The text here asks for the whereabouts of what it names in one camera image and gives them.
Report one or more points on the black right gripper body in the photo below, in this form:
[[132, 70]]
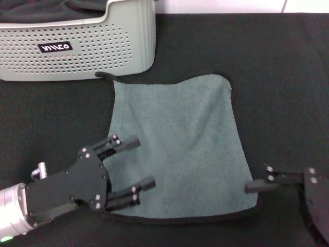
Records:
[[318, 200]]

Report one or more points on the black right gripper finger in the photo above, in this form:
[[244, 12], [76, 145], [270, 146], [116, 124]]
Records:
[[280, 178]]

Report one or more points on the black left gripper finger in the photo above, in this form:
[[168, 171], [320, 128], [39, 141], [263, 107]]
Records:
[[123, 199], [128, 144]]

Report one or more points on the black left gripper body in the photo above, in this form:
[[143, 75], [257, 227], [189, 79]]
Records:
[[77, 182]]

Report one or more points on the grey and orange towel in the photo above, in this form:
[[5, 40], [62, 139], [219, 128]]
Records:
[[180, 141]]

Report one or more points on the black tablecloth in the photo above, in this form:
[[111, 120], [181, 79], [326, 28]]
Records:
[[282, 103]]

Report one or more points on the grey perforated storage box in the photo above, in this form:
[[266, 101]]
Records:
[[141, 38]]

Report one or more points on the silver plug connector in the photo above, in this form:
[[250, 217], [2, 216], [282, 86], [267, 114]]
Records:
[[39, 171]]

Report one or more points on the dark grey cloth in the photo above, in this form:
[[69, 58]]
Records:
[[38, 10]]

